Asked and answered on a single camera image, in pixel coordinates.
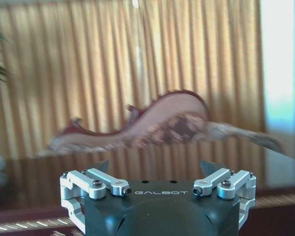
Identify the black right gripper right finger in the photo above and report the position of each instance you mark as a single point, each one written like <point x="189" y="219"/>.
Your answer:
<point x="226" y="184"/>

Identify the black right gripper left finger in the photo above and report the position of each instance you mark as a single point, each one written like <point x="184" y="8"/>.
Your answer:
<point x="96" y="184"/>

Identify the golden pleated curtain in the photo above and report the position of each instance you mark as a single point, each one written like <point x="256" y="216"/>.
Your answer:
<point x="127" y="73"/>

